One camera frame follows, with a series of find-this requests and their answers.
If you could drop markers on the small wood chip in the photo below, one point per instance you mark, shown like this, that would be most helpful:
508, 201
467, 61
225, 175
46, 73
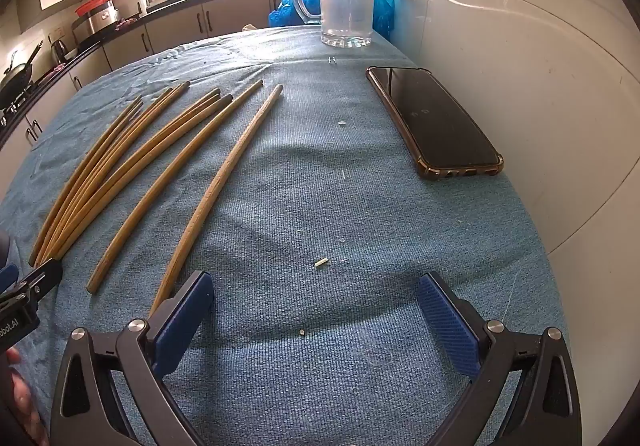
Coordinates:
321, 263

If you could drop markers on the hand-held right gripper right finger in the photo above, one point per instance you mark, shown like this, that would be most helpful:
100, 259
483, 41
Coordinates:
445, 321

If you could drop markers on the blue tablecloth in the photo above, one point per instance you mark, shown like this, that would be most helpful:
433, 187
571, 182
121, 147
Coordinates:
320, 186

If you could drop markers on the person's left hand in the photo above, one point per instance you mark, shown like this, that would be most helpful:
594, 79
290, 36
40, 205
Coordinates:
27, 401

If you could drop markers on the red basin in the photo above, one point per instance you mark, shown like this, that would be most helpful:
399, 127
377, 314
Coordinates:
95, 2

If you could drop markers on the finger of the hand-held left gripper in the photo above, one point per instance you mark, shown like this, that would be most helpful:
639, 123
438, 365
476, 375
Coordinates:
7, 277
42, 276

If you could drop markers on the metal kettle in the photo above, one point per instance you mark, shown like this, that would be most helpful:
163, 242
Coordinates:
60, 51

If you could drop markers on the smartphone in brown case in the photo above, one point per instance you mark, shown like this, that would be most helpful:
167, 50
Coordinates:
435, 121

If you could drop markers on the silver cooker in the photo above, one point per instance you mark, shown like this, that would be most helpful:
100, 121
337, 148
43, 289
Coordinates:
97, 26

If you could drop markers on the clear glass mug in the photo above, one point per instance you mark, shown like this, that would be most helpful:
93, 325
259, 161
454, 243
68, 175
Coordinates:
347, 1

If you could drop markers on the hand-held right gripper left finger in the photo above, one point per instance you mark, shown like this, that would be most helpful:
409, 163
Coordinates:
182, 321

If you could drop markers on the bunch of wooden chopsticks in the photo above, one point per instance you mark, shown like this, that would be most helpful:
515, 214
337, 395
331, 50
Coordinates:
65, 223

